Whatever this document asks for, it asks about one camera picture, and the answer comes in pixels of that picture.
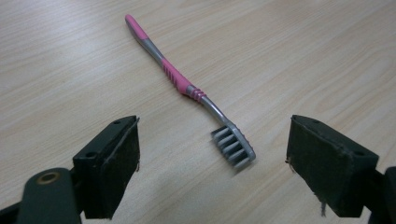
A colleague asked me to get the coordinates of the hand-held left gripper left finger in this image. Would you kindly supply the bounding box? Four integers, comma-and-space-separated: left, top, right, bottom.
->
72, 115, 141, 220

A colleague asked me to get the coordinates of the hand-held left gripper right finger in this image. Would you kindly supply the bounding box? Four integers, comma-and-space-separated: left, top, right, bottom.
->
286, 114, 380, 218

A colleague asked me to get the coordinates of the pink and grey toothbrush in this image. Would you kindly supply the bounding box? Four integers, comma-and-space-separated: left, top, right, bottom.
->
124, 13, 257, 170

